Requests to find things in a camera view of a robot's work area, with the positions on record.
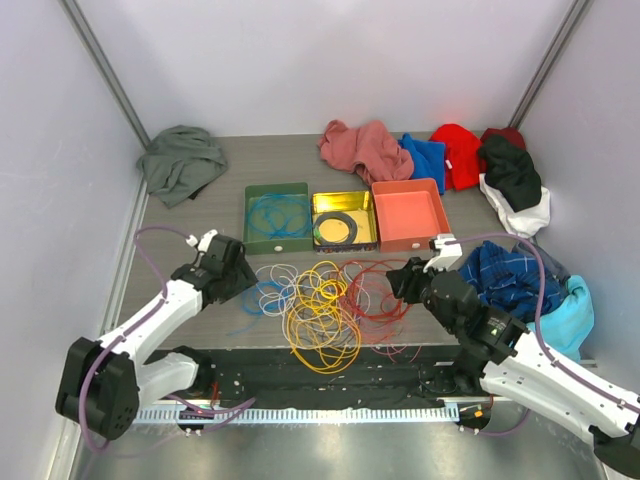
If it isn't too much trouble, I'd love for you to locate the white cable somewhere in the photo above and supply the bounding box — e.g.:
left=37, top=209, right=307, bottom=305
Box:
left=252, top=263, right=351, bottom=351

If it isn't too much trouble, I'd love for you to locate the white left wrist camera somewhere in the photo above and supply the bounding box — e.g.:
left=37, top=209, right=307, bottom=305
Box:
left=185, top=229, right=219, bottom=253

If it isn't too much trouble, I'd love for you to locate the white slotted cable duct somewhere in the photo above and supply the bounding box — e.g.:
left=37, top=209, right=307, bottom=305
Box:
left=134, top=403, right=459, bottom=426

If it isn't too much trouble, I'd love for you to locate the green plastic tray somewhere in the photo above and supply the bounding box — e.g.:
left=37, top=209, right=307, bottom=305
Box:
left=243, top=182, right=313, bottom=255

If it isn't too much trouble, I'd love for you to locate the blue plaid cloth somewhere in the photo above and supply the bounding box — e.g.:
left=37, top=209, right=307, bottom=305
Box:
left=458, top=241, right=540, bottom=323

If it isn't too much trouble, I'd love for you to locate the white cloth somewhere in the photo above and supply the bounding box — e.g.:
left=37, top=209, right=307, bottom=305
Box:
left=479, top=173, right=551, bottom=239

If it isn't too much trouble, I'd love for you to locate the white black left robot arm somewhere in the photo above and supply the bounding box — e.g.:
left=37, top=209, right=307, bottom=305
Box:
left=55, top=230, right=257, bottom=441

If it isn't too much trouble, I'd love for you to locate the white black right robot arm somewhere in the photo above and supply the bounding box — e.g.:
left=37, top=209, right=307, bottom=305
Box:
left=386, top=257, right=639, bottom=479

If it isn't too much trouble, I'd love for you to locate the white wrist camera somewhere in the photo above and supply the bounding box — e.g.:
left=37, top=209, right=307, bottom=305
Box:
left=423, top=233, right=463, bottom=273
left=185, top=229, right=219, bottom=253

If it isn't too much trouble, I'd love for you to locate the pink cloth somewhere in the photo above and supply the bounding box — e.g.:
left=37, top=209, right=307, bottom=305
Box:
left=317, top=120, right=414, bottom=186

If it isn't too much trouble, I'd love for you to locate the red cable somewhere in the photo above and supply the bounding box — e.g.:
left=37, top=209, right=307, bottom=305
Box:
left=340, top=257, right=424, bottom=362

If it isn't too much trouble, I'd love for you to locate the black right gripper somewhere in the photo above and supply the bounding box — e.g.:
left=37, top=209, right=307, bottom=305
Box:
left=386, top=255, right=459, bottom=334

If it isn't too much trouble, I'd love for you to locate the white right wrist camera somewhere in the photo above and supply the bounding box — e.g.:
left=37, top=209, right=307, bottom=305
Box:
left=423, top=233, right=463, bottom=273

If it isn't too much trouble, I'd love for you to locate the light blue cloth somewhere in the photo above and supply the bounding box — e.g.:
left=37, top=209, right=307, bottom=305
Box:
left=540, top=275, right=595, bottom=363

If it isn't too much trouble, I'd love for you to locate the grey cable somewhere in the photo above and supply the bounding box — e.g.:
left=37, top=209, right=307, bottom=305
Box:
left=313, top=211, right=360, bottom=246

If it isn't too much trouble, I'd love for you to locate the yellow metal tin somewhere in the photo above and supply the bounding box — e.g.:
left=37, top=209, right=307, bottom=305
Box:
left=311, top=190, right=378, bottom=254

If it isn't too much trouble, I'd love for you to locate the grey green cloth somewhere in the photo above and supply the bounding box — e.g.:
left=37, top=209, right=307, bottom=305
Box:
left=136, top=125, right=229, bottom=209

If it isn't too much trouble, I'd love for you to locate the grey denim cloth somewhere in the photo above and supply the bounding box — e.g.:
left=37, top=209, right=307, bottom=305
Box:
left=511, top=242, right=571, bottom=284

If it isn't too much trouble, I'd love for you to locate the black cloth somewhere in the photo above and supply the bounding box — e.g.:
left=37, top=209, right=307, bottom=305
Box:
left=478, top=135, right=542, bottom=212

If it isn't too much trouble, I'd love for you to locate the orange plastic tray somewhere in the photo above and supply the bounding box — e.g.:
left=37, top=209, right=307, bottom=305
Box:
left=371, top=178, right=451, bottom=253

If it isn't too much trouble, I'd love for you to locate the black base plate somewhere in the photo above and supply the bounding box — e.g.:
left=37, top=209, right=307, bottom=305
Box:
left=176, top=345, right=488, bottom=410

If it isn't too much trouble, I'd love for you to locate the dark red cloth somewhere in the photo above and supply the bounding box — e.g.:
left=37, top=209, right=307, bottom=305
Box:
left=480, top=127, right=527, bottom=150

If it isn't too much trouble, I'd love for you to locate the yellow cable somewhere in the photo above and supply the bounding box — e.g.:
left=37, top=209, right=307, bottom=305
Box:
left=286, top=258, right=363, bottom=372

